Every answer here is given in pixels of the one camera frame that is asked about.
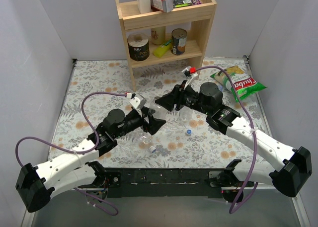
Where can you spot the yellow green packet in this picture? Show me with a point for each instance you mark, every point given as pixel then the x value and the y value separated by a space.
pixel 162 49

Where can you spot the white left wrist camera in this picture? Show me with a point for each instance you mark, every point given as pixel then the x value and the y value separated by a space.
pixel 136 101

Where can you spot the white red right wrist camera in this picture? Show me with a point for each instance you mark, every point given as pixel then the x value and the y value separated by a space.
pixel 191 74

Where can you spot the cream cylindrical jar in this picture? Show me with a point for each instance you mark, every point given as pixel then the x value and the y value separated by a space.
pixel 158 35

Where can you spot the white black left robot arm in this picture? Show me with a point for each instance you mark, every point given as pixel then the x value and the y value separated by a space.
pixel 37 185

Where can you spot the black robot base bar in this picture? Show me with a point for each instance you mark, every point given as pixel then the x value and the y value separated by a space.
pixel 163 182

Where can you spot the green white chips bag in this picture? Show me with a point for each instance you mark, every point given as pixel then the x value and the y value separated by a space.
pixel 241 81

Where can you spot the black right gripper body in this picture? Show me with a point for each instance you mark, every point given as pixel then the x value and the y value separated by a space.
pixel 177 99

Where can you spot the wooden two-tier shelf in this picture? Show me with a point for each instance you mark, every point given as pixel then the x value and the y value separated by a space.
pixel 199 16

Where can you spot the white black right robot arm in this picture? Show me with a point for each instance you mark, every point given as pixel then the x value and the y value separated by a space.
pixel 286 168

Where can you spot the black wrapped paper roll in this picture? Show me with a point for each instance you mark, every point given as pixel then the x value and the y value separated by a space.
pixel 138 44

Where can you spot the floral patterned table mat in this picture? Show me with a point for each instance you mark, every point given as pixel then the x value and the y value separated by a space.
pixel 96 87

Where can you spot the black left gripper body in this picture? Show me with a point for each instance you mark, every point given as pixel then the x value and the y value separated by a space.
pixel 146 120

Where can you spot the white tall bottle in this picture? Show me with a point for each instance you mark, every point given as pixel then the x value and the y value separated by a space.
pixel 144 6

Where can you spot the crushed clear bottle blue-white cap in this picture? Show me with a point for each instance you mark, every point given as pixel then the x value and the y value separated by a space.
pixel 145 142

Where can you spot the clear bottle with silver cap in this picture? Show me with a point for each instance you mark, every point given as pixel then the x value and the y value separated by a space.
pixel 157 110

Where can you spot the tin food can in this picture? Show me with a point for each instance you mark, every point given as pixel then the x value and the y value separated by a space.
pixel 178 38

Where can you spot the red grey carton box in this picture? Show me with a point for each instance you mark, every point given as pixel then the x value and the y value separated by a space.
pixel 162 5

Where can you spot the clear bottle with white cap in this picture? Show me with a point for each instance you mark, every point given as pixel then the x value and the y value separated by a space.
pixel 185 114

